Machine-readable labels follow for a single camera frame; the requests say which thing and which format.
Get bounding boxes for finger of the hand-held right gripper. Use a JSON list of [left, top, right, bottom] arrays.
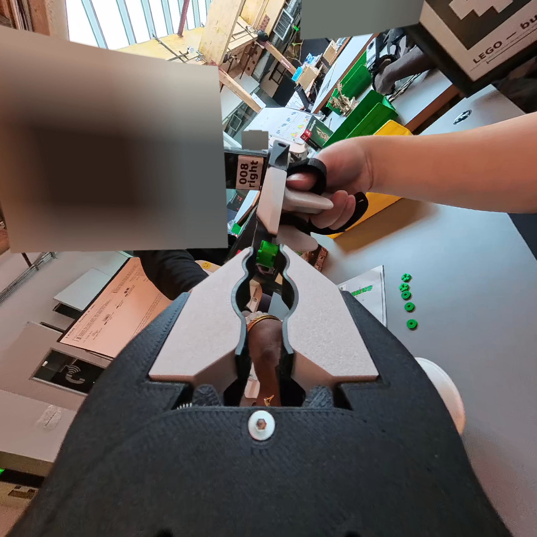
[[256, 161, 289, 236], [277, 229, 319, 252]]

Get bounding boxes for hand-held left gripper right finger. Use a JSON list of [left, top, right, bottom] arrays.
[[277, 244, 380, 391]]

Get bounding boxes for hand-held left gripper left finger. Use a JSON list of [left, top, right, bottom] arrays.
[[148, 247, 256, 405]]

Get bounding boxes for green round brick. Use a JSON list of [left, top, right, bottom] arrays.
[[256, 240, 280, 270]]

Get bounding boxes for another person's forearm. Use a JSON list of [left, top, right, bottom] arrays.
[[245, 312, 285, 407]]

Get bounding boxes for person's right forearm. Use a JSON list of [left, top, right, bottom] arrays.
[[369, 110, 537, 215]]

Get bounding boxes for grey desk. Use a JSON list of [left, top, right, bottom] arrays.
[[315, 84, 537, 537]]

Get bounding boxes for person's right hand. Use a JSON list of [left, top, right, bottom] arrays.
[[285, 136, 376, 231]]

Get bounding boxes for building instruction booklet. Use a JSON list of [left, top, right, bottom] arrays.
[[338, 264, 387, 329]]

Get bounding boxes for white printed paper sheet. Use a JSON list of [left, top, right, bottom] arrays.
[[252, 107, 313, 144]]

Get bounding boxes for dark green small box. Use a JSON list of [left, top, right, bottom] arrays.
[[303, 115, 335, 148]]

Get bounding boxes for yellow plastic bin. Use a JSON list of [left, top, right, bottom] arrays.
[[327, 121, 414, 240]]

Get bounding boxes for tan twig pieces bundle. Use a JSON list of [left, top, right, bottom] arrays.
[[327, 82, 359, 116]]

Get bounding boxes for green plastic bin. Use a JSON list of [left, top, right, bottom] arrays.
[[339, 52, 373, 98], [322, 90, 399, 148]]

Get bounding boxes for pale rounded object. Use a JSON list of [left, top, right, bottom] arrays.
[[413, 357, 466, 437]]

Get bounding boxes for grey cabinet with black panel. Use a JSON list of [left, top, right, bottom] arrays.
[[0, 321, 126, 479]]

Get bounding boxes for black white marker signboard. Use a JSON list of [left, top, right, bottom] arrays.
[[405, 0, 537, 98]]

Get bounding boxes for gold bracelets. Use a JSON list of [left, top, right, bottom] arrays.
[[247, 312, 282, 333]]

